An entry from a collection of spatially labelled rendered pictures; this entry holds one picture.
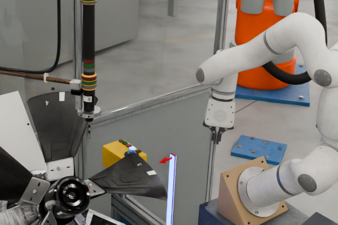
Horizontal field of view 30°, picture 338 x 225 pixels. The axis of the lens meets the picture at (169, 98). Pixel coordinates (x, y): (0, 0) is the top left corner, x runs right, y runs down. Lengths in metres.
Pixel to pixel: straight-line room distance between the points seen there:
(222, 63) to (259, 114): 3.35
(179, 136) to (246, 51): 1.34
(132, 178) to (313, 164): 0.58
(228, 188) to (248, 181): 0.09
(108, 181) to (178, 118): 1.23
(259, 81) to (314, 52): 3.90
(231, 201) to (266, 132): 2.79
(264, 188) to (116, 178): 0.53
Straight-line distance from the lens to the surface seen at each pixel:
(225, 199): 2.33
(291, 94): 5.73
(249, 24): 5.60
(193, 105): 3.26
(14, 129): 2.22
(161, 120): 3.14
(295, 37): 1.87
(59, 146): 2.01
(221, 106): 2.17
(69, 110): 2.05
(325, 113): 1.93
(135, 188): 2.06
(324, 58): 1.78
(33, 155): 2.21
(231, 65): 2.01
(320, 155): 2.04
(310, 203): 4.26
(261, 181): 2.26
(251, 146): 4.76
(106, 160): 2.50
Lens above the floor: 2.27
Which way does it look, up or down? 24 degrees down
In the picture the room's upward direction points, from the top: 3 degrees clockwise
